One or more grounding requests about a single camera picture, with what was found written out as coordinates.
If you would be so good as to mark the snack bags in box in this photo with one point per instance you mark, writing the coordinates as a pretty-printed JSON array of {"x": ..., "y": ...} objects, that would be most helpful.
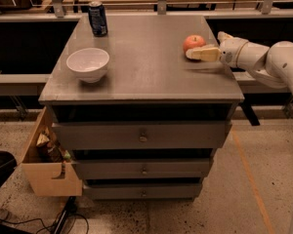
[{"x": 49, "y": 148}]

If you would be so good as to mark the top grey drawer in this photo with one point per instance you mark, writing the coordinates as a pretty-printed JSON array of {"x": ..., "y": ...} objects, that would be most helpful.
[{"x": 92, "y": 136}]

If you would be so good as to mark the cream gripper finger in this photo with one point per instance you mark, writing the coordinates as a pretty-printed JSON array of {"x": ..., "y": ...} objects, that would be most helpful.
[
  {"x": 223, "y": 36},
  {"x": 204, "y": 54}
]

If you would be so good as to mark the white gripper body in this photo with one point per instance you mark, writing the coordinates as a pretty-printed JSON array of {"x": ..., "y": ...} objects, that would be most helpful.
[{"x": 230, "y": 52}]

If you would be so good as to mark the middle grey drawer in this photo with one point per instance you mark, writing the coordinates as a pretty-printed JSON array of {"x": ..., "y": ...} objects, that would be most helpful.
[{"x": 141, "y": 168}]

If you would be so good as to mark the grey drawer cabinet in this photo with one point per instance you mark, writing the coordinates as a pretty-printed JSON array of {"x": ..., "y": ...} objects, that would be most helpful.
[{"x": 148, "y": 80}]

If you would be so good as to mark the red apple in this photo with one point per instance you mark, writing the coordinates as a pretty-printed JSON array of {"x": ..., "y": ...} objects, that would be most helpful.
[{"x": 193, "y": 41}]

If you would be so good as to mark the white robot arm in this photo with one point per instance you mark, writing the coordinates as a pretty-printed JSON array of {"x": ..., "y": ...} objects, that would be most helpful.
[{"x": 271, "y": 66}]

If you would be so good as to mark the metal railing frame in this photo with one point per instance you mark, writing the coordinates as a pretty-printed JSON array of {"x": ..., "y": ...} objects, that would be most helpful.
[{"x": 159, "y": 4}]

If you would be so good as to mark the wooden side box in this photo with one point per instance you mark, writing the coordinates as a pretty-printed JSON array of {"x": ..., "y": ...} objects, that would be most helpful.
[{"x": 47, "y": 178}]

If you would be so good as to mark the grey drawer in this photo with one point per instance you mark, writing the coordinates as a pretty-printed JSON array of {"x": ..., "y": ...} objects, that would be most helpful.
[
  {"x": 92, "y": 136},
  {"x": 141, "y": 168},
  {"x": 142, "y": 191}
]

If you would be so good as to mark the white bowl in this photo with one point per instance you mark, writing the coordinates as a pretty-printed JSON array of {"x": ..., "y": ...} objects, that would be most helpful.
[{"x": 88, "y": 65}]

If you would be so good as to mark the blue soda can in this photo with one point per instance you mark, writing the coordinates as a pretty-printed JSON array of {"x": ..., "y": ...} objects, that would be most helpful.
[{"x": 97, "y": 19}]

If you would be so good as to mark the bottom grey drawer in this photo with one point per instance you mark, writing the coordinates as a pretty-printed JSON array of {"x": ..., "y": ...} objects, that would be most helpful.
[{"x": 142, "y": 191}]

